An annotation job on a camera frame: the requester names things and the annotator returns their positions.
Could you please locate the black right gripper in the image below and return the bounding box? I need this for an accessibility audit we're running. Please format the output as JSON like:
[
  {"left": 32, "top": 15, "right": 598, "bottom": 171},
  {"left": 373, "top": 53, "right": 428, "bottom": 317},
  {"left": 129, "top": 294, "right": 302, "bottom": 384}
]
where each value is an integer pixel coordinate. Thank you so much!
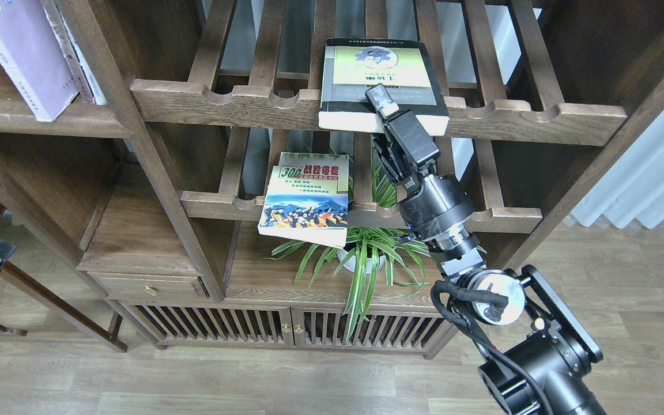
[{"left": 365, "top": 84, "right": 474, "bottom": 243}]

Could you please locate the yellow grey thick book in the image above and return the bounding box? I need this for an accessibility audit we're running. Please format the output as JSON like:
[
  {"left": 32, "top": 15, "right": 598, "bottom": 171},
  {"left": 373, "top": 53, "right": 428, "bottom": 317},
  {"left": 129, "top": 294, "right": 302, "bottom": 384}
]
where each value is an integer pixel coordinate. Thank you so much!
[{"left": 318, "top": 39, "right": 450, "bottom": 136}]

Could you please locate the green blue illustrated book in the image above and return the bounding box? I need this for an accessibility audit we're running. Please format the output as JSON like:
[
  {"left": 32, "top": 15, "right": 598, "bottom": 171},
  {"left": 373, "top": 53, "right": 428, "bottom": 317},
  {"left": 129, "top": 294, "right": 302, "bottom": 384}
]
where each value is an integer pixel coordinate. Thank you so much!
[{"left": 256, "top": 152, "right": 350, "bottom": 248}]

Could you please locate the pale lilac white book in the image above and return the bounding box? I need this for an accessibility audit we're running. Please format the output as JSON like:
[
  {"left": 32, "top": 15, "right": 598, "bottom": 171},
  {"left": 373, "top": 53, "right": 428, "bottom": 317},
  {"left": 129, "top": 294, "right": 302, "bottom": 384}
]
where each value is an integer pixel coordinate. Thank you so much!
[{"left": 0, "top": 1, "right": 78, "bottom": 122}]

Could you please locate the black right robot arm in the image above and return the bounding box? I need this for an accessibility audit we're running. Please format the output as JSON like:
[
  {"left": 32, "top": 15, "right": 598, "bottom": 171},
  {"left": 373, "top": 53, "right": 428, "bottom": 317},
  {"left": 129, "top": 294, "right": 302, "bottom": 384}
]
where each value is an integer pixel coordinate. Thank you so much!
[{"left": 365, "top": 84, "right": 605, "bottom": 414}]

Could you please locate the white standing book on shelf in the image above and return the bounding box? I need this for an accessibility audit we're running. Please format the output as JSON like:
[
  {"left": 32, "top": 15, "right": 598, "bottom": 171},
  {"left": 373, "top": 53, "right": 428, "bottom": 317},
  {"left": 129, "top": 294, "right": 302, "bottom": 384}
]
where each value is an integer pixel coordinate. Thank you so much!
[{"left": 41, "top": 1, "right": 107, "bottom": 105}]

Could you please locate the dark wooden bookshelf unit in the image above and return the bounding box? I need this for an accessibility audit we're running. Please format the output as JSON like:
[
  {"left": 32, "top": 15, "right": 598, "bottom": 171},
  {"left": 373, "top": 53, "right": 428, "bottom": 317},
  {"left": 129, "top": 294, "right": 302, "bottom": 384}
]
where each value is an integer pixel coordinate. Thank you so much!
[{"left": 0, "top": 1, "right": 664, "bottom": 359}]

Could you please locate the green spider plant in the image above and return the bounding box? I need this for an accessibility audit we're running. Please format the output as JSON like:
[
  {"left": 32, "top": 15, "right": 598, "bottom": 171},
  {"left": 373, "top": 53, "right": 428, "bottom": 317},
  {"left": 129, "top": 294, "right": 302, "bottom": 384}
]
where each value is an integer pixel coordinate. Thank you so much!
[{"left": 269, "top": 156, "right": 429, "bottom": 341}]

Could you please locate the white plant pot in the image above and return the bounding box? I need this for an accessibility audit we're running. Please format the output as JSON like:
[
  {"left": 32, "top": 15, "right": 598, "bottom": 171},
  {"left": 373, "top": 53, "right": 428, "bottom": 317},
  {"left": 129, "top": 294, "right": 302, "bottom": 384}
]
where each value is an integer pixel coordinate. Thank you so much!
[{"left": 337, "top": 247, "right": 387, "bottom": 275}]

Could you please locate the brass drawer knob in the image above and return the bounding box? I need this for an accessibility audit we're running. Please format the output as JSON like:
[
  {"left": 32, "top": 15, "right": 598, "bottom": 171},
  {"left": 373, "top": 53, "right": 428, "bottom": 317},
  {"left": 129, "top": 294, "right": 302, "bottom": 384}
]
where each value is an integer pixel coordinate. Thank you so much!
[{"left": 144, "top": 285, "right": 158, "bottom": 296}]

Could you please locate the white curtain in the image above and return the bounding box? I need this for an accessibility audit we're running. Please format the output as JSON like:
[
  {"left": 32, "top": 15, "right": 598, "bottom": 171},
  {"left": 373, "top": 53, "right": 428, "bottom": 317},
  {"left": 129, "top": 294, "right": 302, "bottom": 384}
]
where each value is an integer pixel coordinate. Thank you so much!
[{"left": 570, "top": 110, "right": 664, "bottom": 228}]

